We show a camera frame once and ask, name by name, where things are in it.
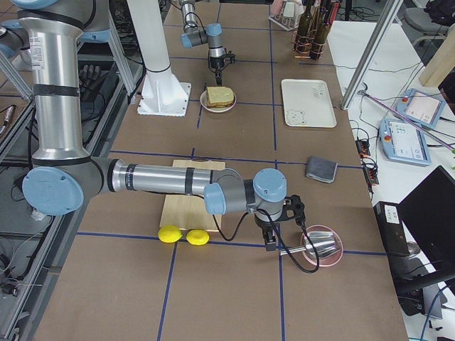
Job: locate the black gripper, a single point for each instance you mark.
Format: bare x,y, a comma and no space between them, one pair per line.
215,64
265,224

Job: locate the bread slice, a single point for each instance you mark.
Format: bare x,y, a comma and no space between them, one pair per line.
219,96

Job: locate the white round plate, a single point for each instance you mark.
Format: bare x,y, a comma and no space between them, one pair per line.
218,109

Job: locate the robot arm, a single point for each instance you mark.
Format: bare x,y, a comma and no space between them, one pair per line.
196,34
65,176

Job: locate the white bear serving tray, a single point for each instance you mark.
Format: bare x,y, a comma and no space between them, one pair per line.
307,103

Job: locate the pink bowl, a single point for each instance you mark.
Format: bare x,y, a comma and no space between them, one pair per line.
332,260

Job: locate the steel measuring cup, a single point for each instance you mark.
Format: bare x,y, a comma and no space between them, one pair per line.
318,243

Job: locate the yellow lemon right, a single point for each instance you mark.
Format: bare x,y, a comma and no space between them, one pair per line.
197,237

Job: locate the yellow lemon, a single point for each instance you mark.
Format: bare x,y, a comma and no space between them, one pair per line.
197,237
169,234

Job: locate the wooden cutting board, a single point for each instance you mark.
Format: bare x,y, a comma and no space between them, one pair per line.
188,212

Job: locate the grey folded cloth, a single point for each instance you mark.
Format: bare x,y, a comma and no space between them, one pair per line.
321,169

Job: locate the dark wine bottle left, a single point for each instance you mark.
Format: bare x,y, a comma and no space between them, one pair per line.
309,18

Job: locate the dark wine bottle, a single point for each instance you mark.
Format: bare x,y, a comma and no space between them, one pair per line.
309,18
322,29

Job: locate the yellow lemon left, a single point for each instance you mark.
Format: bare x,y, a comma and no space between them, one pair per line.
169,234

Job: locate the dark wine bottle right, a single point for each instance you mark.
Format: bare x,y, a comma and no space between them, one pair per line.
322,29

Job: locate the black computer box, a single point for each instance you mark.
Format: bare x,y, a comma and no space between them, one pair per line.
391,229

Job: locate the black monitor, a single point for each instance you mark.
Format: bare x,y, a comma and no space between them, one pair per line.
428,214

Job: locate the teach pendant near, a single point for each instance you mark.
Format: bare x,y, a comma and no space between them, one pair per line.
401,142

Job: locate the teach pendant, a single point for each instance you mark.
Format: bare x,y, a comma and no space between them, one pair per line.
421,107
401,142

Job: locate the teach pendant far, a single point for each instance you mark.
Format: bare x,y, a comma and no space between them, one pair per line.
421,107

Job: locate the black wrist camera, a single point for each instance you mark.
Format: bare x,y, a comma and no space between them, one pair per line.
293,209

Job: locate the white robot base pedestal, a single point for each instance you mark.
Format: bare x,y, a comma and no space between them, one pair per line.
162,94

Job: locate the white wire rack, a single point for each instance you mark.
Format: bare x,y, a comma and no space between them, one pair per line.
286,13

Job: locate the copper wire bottle rack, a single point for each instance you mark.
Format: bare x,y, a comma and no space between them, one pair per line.
306,46

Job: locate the aluminium camera mount post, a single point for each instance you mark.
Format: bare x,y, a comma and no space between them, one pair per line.
385,20

